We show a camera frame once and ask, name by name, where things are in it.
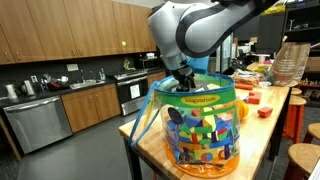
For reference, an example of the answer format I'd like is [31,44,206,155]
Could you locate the kitchen sink with faucet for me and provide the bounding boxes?
[69,71,104,90]

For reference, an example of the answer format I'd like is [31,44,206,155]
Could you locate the small red foam block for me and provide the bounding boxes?
[258,106,273,118]

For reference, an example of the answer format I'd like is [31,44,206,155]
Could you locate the wooden cabinets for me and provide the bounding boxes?
[61,84,121,133]
[0,0,156,64]

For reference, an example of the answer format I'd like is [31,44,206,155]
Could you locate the clear brown printed bag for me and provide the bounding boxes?
[271,42,310,87]

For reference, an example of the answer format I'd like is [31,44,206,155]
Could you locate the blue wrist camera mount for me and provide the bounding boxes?
[187,56,209,74]

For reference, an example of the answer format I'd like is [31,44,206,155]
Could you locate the lower wooden cabinets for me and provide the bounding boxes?
[61,84,121,133]

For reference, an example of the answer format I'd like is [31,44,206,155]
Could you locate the red arch foam block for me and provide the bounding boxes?
[248,92,262,104]

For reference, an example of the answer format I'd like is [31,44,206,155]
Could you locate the wooden stool orange legs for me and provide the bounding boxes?
[282,95,306,143]

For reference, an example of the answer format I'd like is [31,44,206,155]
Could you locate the clear bag of foam blocks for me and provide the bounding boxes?
[128,73,240,178]

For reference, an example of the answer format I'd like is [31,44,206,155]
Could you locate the upper wooden cabinets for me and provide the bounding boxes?
[0,0,156,64]

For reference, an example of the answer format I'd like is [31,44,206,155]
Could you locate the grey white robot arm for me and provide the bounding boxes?
[148,0,277,92]

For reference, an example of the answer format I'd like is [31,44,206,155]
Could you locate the stainless steel oven range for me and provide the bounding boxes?
[115,70,149,116]

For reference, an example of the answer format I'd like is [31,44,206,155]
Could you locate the white pitcher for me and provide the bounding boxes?
[6,84,17,99]

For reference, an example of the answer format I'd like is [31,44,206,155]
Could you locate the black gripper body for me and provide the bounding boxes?
[171,65,194,84]

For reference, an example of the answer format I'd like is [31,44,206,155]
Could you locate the bagged bread loaf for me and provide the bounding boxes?
[233,72,260,86]

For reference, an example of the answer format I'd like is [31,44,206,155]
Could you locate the wooden stool middle right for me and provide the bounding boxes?
[303,123,320,143]

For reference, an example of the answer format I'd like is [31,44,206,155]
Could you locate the black microwave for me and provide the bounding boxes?
[139,58,160,70]

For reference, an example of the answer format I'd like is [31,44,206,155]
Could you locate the stainless steel dishwasher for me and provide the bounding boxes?
[4,96,72,154]

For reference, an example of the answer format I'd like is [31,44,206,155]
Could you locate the wooden stool near right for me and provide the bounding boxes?
[284,143,320,180]

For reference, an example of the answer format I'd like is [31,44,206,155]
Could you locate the orange plush ball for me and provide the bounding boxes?
[237,99,249,120]

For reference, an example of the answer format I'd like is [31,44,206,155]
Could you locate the electric kettle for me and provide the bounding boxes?
[21,80,35,96]

